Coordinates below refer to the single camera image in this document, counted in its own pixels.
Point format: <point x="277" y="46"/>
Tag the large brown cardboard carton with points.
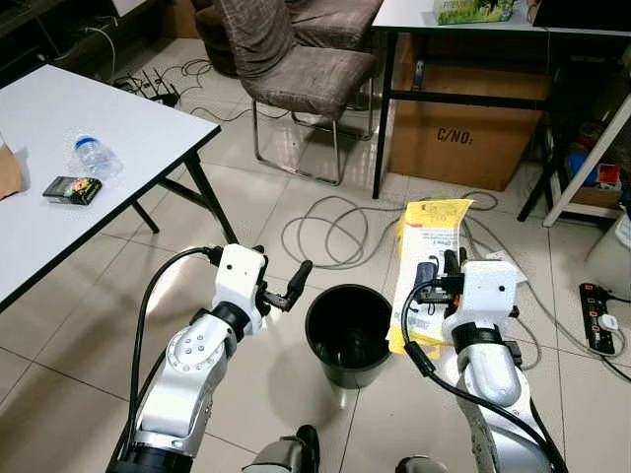
<point x="463" y="148"/>

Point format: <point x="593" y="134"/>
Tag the white mains plug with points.
<point x="608" y="322"/>

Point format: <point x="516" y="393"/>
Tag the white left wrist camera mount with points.
<point x="240" y="271"/>

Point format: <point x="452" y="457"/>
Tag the grey table with black legs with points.
<point x="59" y="108"/>

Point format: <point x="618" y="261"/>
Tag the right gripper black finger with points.
<point x="456" y="264"/>

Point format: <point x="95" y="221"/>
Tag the green printed box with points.
<point x="473" y="10"/>

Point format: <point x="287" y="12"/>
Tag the small black printed box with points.
<point x="71" y="189"/>

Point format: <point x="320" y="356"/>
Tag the black rubbish bin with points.
<point x="345" y="367"/>

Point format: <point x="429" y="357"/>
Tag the red white packet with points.
<point x="608" y="175"/>

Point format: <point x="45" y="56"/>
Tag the white slanted bar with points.
<point x="592" y="148"/>

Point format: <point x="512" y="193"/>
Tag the blue bag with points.
<point x="582" y="166"/>

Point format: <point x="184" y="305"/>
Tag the grey robot left leg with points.
<point x="281" y="455"/>

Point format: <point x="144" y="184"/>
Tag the clear plastic water bottle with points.
<point x="97" y="158"/>

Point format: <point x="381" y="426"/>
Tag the grey robot right leg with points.
<point x="419" y="466"/>

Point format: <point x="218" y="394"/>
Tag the black router with antennas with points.
<point x="158" y="96"/>

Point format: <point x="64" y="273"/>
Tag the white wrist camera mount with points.
<point x="240" y="271"/>
<point x="488" y="286"/>

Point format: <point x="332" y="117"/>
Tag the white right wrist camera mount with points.
<point x="488" y="286"/>

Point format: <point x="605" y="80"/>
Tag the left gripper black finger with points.
<point x="299" y="279"/>

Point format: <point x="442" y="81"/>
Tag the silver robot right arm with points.
<point x="490" y="379"/>

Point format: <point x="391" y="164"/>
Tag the white plastic bucket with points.
<point x="611" y="256"/>

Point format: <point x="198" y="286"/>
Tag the white socket extension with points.
<point x="505" y="264"/>

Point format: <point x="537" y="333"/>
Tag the yellow white product box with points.
<point x="434" y="222"/>

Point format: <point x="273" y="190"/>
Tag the brown fabric chrome-leg chair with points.
<point x="340" y="20"/>
<point x="306" y="79"/>

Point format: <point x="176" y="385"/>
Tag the dark wooden shelf unit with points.
<point x="39" y="20"/>

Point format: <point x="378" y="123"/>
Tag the flattened brown cardboard box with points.
<point x="8" y="172"/>

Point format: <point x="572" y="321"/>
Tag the white table with black frame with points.
<point x="414" y="12"/>

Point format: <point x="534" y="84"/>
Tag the grey robot leg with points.
<point x="419" y="466"/>
<point x="281" y="455"/>

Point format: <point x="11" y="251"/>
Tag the black power strip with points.
<point x="592" y="304"/>

